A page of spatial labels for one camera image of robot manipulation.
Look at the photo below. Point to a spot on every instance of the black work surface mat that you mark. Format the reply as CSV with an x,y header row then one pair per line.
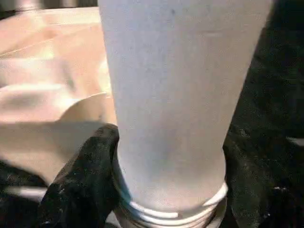
x,y
275,71

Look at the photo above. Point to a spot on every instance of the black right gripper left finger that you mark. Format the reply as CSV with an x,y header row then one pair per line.
x,y
80,190

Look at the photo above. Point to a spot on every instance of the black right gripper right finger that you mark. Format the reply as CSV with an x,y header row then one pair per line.
x,y
256,194

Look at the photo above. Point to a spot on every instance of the white plastic table top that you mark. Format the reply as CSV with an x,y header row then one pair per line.
x,y
47,71

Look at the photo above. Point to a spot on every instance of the white plastic table leg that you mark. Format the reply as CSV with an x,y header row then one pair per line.
x,y
180,95

